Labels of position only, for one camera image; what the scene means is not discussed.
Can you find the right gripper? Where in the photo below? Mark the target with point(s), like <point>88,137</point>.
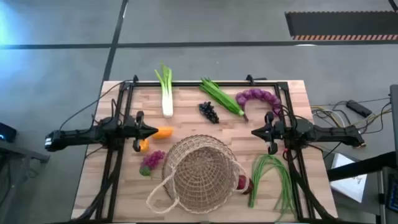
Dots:
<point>273,132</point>

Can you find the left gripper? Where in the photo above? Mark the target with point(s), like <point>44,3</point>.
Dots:
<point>133,131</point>

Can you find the orange oblong vegetable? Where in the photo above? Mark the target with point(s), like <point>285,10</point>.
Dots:
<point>163,132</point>

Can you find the purple grape bunch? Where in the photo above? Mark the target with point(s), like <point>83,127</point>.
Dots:
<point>152,160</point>

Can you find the white and green leek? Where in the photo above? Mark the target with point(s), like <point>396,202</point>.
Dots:
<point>167,105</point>

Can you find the green leafy vegetable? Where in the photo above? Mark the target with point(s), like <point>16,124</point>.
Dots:
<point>222,97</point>

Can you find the red onion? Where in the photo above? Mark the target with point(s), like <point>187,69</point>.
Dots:
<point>242,183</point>

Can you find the black grape bunch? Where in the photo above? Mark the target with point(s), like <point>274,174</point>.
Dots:
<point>209,112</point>

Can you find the green long beans bunch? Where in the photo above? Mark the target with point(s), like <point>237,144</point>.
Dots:
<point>254,189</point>

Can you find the woven straw basket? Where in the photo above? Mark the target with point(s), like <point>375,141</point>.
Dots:
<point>202,177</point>

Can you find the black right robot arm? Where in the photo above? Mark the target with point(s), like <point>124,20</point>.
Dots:
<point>326,133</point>

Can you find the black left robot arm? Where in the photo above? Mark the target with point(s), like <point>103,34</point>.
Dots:
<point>77,137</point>

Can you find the white box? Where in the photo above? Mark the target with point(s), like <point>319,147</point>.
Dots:
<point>348,180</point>

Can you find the black power adapter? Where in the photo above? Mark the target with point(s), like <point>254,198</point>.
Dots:
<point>359,108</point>

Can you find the black bar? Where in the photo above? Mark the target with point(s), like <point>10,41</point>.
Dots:
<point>360,168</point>

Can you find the grey metal stand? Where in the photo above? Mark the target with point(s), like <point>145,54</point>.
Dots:
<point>18,152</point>

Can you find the grey cabinet edge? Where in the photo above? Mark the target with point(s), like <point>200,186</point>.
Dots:
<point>394,115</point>

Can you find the black hazard-striped floor mat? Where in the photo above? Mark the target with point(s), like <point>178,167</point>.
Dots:
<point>342,23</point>

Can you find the black device with blue light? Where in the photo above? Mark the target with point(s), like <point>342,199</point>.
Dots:
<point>6,132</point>

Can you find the black frame clamp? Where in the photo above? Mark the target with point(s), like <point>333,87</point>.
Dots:
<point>135,78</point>
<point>250,78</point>

